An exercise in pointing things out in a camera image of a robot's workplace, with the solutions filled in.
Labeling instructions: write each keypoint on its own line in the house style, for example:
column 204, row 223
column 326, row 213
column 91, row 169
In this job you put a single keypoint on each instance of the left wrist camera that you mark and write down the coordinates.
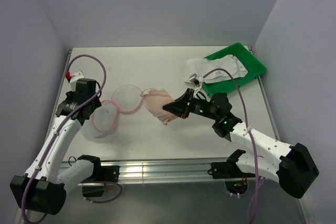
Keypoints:
column 73, row 77

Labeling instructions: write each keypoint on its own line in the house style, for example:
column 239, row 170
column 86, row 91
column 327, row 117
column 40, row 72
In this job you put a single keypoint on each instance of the pink-rimmed mesh laundry bag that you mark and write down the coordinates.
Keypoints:
column 125, row 100

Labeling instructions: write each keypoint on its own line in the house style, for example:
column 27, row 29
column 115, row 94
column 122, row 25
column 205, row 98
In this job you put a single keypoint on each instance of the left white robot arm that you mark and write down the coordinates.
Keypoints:
column 43, row 188

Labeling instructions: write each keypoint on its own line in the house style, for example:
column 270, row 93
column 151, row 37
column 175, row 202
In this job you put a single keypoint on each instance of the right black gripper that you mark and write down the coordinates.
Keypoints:
column 179, row 106

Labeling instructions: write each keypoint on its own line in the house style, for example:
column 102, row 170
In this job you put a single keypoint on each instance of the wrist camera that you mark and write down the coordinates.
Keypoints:
column 73, row 77
column 196, row 80

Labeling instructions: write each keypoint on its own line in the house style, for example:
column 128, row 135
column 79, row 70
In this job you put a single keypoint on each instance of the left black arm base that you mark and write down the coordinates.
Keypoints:
column 109, row 173

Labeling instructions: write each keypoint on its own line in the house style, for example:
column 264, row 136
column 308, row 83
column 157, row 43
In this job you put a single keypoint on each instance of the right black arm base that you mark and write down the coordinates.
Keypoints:
column 236, row 182

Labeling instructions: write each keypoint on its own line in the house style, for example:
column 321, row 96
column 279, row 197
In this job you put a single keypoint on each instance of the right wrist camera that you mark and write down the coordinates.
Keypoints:
column 196, row 80

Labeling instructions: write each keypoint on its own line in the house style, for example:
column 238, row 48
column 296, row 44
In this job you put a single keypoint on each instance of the green plastic tray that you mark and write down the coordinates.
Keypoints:
column 253, row 66

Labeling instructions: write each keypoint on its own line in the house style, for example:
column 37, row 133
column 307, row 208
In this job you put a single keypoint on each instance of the beige pink bra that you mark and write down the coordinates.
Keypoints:
column 154, row 100

